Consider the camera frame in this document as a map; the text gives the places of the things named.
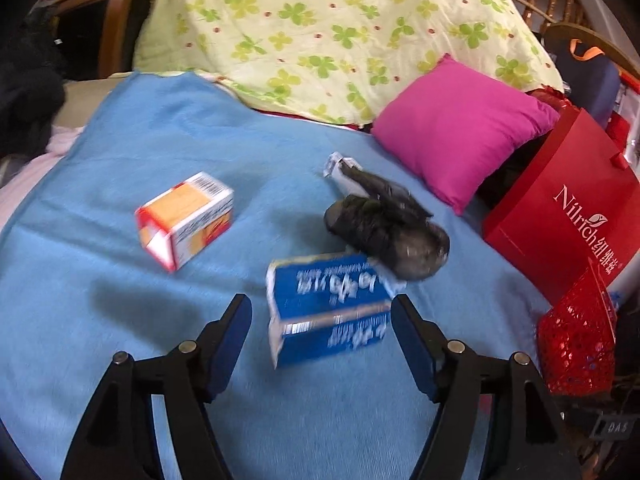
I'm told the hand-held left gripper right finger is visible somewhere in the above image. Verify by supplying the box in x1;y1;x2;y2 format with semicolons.
391;294;583;480

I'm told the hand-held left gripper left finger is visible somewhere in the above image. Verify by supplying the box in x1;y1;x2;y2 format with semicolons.
60;293;253;480

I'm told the blue and white carton box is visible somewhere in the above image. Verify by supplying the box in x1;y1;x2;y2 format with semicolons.
266;252;408;370

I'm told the dark plastic bag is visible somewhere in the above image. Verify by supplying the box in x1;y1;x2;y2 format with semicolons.
323;170;451;281

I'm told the orange and white carton box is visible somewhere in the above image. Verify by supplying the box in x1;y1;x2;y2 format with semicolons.
135;171;236;272

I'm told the red plastic mesh basket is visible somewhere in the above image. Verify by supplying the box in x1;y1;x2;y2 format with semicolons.
537;260;618;396

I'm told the white and purple carton box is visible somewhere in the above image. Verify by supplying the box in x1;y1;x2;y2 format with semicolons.
322;152;366;196

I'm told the blue blanket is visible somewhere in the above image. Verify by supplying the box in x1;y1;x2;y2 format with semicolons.
0;71;556;480

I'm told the red paper gift bag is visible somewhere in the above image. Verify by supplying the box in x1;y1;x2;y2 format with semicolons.
482;107;640;306

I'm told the small black display device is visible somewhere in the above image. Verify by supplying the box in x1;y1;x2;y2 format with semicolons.
590;412;636;441

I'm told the magenta pillow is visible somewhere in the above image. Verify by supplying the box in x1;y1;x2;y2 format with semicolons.
371;54;562;216

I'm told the pale pink bedsheet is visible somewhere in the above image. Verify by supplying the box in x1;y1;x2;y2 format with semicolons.
0;127;86;226

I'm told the crumpled red plastic bag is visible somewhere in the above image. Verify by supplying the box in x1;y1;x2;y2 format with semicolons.
531;87;571;111

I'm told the yellow clover print quilt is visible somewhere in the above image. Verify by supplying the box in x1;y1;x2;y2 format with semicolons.
134;0;565;128

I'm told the black cloth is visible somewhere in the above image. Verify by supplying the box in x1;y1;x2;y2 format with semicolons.
0;7;68;158

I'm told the navy bag with orange handles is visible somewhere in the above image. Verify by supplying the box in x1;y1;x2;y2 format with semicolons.
542;37;623;126

